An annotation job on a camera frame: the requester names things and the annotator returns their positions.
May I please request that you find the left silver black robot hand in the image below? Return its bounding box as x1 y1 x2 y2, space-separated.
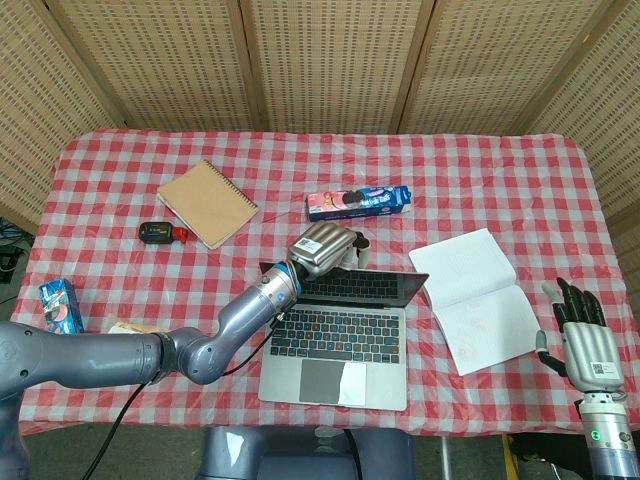
285 222 372 280

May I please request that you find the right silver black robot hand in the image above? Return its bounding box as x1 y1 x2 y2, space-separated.
535 277 626 394

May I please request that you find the silver laptop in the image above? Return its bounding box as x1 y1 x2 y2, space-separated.
258 267 431 413

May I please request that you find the woven wooden folding screen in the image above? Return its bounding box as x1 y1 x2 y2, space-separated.
0 0 640 236

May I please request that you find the long blue pink cookie box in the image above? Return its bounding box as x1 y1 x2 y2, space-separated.
305 184 414 223

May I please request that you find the brown spiral notebook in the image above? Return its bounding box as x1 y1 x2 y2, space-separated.
156 159 260 251

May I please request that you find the open white lined notebook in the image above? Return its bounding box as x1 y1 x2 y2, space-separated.
408 227 547 377

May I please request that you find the black bottle with red cap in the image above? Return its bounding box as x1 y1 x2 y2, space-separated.
138 221 190 245

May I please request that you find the red white checkered tablecloth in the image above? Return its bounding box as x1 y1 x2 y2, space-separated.
9 127 640 439

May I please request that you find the grey robot torso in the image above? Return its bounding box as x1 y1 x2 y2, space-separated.
199 426 416 480

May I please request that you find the short blue cookie box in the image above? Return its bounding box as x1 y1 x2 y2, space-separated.
38 278 86 335

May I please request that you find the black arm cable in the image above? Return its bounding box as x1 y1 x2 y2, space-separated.
92 309 289 480

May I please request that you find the black cable bundle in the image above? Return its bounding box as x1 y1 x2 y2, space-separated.
0 217 30 287

